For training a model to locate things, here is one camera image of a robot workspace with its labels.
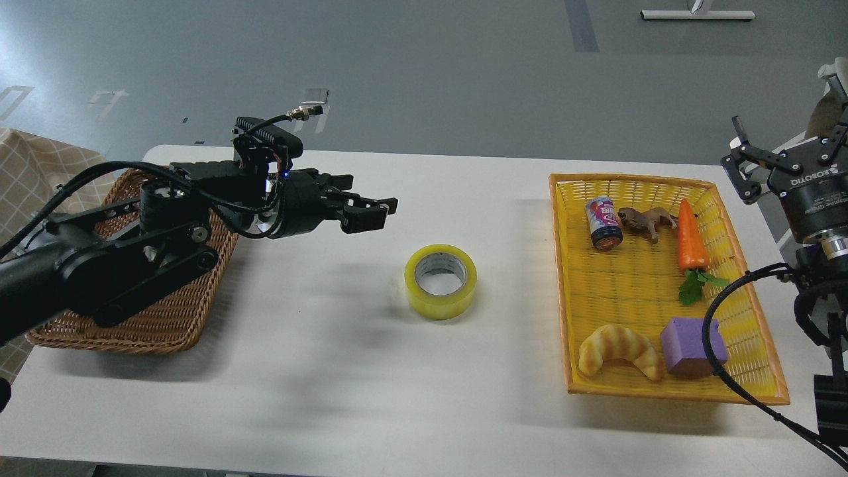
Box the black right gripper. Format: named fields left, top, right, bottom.
left=721, top=99, right=847, bottom=244

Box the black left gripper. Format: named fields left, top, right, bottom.
left=268, top=169, right=399, bottom=239

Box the yellow tape roll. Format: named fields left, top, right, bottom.
left=403, top=244, right=478, bottom=321

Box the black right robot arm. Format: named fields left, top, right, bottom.
left=702, top=57, right=847, bottom=468

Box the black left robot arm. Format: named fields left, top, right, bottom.
left=1, top=105, right=399, bottom=345

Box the person in white clothes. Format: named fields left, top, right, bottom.
left=804, top=90, right=845, bottom=140

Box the orange toy carrot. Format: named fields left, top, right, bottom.
left=676, top=199, right=729, bottom=306

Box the brown toy animal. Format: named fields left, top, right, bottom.
left=617, top=207, right=678, bottom=244

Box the white stand base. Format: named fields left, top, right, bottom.
left=639, top=10, right=757, bottom=22

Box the yellow plastic basket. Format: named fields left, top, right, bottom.
left=549, top=174, right=749, bottom=404

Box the small soda can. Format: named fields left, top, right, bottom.
left=585, top=196, right=623, bottom=251

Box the purple block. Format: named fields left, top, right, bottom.
left=661, top=317, right=714, bottom=378

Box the brown wicker basket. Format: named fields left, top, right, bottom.
left=25, top=166, right=239, bottom=355

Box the toy croissant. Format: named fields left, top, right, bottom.
left=578, top=324, right=665, bottom=382

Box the beige checkered cloth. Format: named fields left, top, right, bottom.
left=1, top=128, right=116, bottom=384

